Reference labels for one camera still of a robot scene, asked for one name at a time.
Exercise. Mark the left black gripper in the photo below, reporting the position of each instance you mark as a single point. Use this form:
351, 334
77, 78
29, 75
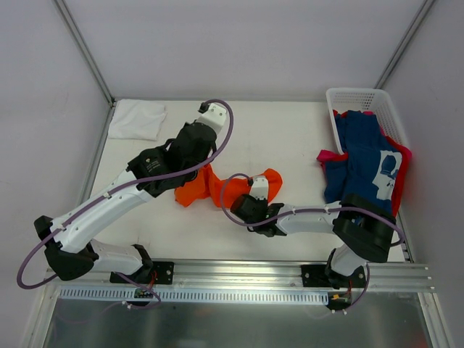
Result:
202, 130

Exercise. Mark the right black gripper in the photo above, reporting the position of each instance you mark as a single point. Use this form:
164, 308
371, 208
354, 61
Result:
250, 204

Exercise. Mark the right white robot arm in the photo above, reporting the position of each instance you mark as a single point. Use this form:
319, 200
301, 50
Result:
366, 232

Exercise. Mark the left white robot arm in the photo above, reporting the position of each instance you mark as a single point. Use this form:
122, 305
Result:
71, 249

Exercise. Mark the folded white t shirt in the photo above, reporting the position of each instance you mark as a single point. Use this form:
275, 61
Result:
135, 119

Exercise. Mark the red t shirt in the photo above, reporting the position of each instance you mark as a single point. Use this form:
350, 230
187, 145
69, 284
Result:
404, 156

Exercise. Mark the blue printed t shirt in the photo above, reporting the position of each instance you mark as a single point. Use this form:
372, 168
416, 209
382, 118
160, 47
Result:
362, 166

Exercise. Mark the white plastic basket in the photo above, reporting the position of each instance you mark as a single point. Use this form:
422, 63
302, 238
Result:
366, 99

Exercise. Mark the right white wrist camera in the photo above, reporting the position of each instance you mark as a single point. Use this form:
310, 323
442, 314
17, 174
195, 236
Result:
259, 188

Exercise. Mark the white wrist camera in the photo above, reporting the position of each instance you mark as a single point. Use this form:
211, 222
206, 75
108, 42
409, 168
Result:
259, 188
212, 115

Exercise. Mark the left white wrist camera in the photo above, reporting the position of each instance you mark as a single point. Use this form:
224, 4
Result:
212, 115

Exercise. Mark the aluminium mounting rail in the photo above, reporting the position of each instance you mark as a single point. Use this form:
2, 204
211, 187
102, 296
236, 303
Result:
280, 275

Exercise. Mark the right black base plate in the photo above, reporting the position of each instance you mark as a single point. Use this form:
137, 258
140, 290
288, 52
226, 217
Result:
316, 276

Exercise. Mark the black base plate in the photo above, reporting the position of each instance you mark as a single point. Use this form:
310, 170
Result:
159, 273
316, 276

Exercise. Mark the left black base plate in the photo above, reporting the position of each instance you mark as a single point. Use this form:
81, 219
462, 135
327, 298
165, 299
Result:
159, 273

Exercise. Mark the white slotted cable duct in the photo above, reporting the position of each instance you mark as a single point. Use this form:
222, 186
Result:
230, 296

